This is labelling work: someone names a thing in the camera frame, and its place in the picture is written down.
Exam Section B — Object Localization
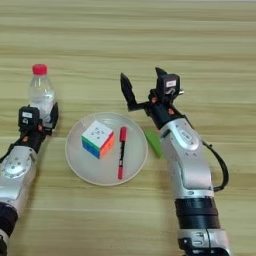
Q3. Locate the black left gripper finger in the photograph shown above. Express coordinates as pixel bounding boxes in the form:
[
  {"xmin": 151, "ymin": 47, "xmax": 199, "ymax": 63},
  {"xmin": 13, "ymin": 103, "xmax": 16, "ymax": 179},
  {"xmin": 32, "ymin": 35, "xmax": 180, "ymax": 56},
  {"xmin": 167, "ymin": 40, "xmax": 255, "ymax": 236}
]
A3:
[{"xmin": 49, "ymin": 101, "xmax": 60, "ymax": 129}]

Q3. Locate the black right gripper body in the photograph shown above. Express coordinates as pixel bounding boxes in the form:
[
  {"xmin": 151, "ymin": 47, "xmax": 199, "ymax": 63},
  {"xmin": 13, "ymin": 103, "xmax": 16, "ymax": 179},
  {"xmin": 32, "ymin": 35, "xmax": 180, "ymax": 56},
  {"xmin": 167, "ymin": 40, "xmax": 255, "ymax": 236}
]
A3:
[{"xmin": 128, "ymin": 88, "xmax": 186, "ymax": 131}]

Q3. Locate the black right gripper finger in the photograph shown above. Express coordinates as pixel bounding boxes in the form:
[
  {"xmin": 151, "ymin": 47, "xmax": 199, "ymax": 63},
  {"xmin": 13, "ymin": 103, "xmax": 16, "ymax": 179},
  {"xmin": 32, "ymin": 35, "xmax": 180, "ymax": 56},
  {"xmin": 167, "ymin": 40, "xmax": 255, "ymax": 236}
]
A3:
[
  {"xmin": 120, "ymin": 73, "xmax": 138, "ymax": 112},
  {"xmin": 154, "ymin": 66, "xmax": 169, "ymax": 79}
]

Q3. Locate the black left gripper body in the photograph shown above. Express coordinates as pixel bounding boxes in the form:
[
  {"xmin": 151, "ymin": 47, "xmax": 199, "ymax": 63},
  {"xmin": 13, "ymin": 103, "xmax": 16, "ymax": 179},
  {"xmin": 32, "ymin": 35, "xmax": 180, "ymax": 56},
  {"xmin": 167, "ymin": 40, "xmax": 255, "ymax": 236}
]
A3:
[{"xmin": 16, "ymin": 124, "xmax": 54, "ymax": 151}]

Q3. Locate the clear bottle with red cap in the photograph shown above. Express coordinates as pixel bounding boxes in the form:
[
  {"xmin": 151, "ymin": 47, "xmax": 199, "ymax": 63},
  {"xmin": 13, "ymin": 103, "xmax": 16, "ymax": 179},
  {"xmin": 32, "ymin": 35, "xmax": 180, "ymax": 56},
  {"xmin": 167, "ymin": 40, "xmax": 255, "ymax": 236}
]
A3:
[{"xmin": 28, "ymin": 63, "xmax": 57, "ymax": 124}]

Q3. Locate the multicolour puzzle cube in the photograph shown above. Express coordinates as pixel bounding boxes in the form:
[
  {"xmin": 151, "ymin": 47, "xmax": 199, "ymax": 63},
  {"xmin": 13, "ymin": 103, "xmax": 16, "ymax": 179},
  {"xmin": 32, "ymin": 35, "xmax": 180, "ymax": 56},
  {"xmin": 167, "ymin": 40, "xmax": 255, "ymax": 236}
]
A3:
[{"xmin": 81, "ymin": 120, "xmax": 116, "ymax": 160}]

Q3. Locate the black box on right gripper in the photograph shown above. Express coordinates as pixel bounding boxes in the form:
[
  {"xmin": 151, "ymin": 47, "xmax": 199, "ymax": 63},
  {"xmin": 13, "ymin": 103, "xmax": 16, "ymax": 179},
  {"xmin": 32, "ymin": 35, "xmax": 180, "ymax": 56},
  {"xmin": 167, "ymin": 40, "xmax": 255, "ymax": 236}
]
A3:
[{"xmin": 155, "ymin": 73, "xmax": 181, "ymax": 101}]

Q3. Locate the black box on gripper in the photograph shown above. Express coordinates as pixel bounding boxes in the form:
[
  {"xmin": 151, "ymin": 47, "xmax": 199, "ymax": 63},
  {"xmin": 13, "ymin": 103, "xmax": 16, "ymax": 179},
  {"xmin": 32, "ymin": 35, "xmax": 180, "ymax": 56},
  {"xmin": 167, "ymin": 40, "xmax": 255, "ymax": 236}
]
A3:
[
  {"xmin": 18, "ymin": 106, "xmax": 42, "ymax": 133},
  {"xmin": 155, "ymin": 73, "xmax": 181, "ymax": 101}
]

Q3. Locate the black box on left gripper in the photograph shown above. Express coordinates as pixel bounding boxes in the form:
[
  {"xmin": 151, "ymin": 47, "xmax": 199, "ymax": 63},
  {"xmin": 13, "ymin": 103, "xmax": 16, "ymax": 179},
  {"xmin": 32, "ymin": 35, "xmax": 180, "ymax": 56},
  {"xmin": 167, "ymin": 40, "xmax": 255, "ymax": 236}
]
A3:
[{"xmin": 18, "ymin": 106, "xmax": 42, "ymax": 133}]

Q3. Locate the green rectangular block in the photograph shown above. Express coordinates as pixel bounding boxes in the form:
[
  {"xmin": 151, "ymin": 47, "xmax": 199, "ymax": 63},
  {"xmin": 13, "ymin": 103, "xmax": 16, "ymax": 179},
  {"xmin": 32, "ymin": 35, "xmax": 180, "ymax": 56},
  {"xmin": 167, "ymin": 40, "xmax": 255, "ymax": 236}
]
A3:
[{"xmin": 143, "ymin": 129, "xmax": 164, "ymax": 158}]

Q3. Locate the red marker pen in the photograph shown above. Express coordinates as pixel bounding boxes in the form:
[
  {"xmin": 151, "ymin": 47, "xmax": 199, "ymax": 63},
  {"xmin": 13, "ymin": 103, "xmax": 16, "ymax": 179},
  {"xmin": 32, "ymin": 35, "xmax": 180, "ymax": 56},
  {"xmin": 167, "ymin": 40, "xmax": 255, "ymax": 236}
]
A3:
[{"xmin": 116, "ymin": 126, "xmax": 129, "ymax": 181}]

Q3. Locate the round white plate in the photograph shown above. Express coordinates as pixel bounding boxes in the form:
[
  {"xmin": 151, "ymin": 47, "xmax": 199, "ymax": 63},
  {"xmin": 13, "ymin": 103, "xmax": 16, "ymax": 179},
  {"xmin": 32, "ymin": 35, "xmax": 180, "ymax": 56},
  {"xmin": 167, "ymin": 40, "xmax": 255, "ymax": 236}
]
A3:
[{"xmin": 64, "ymin": 112, "xmax": 149, "ymax": 187}]

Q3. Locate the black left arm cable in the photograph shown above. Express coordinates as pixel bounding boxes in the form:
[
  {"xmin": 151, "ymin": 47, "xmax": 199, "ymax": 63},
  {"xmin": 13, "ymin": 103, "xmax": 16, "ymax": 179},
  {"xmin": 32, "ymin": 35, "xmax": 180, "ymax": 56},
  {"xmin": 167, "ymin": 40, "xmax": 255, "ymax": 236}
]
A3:
[{"xmin": 0, "ymin": 143, "xmax": 16, "ymax": 164}]

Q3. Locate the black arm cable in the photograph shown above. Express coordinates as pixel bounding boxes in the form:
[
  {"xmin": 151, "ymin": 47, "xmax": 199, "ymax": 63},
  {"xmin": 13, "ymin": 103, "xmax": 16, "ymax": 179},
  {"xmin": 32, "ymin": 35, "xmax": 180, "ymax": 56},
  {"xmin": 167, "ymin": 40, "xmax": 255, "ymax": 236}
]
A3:
[
  {"xmin": 0, "ymin": 143, "xmax": 16, "ymax": 164},
  {"xmin": 201, "ymin": 139, "xmax": 230, "ymax": 193}
]

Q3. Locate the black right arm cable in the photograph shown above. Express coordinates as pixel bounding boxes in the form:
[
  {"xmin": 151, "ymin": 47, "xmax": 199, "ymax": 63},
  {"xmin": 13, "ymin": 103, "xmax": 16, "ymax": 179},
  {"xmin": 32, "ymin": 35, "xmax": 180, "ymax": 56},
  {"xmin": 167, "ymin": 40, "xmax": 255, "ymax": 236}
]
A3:
[{"xmin": 201, "ymin": 139, "xmax": 230, "ymax": 193}]

